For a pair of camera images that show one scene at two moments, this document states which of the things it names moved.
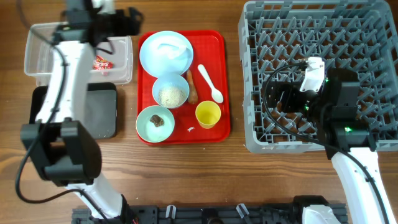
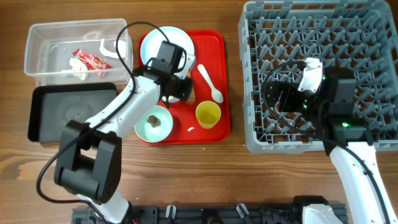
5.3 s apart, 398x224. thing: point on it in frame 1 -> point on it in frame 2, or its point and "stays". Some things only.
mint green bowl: [155, 124] stays
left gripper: [122, 18] -> [186, 84]
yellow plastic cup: [208, 114] stays
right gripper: [291, 90] stays
